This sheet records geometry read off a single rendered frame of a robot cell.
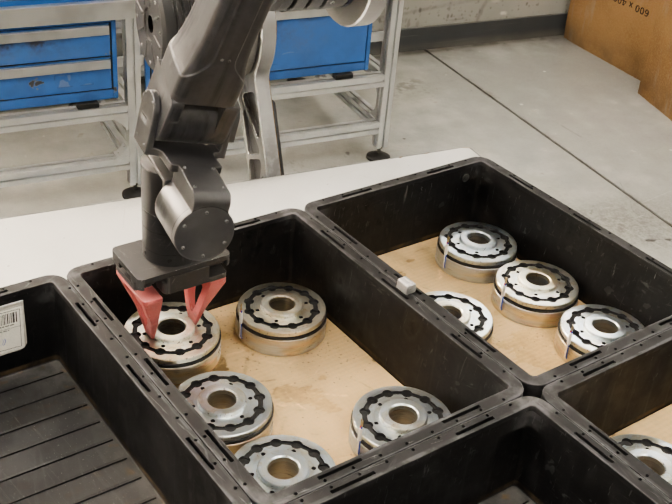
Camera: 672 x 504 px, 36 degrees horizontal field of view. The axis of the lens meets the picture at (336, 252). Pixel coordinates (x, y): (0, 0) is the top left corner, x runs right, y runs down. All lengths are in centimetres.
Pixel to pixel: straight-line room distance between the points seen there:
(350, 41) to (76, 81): 84
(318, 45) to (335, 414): 220
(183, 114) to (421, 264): 50
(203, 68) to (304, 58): 228
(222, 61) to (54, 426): 41
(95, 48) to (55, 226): 135
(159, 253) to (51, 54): 194
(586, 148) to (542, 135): 16
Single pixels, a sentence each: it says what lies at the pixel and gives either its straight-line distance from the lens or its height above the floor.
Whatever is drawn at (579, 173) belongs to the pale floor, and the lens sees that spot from 357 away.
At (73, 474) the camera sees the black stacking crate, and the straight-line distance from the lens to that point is 103.
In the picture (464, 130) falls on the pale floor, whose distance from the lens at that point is 374.
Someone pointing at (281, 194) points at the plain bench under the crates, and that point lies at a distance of 174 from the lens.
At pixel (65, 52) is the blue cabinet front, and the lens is 293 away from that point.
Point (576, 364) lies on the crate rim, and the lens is 105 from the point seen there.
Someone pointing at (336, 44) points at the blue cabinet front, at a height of 42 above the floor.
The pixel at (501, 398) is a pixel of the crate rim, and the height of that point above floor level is 93.
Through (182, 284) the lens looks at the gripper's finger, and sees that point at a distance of 103.
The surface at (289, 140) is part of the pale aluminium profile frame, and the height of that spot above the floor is 12.
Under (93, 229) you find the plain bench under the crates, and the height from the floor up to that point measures 70.
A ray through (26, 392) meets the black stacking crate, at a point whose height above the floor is 83.
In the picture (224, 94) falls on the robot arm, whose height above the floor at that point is 117.
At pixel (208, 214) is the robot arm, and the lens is 92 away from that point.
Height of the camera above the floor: 154
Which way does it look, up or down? 32 degrees down
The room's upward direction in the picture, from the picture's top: 5 degrees clockwise
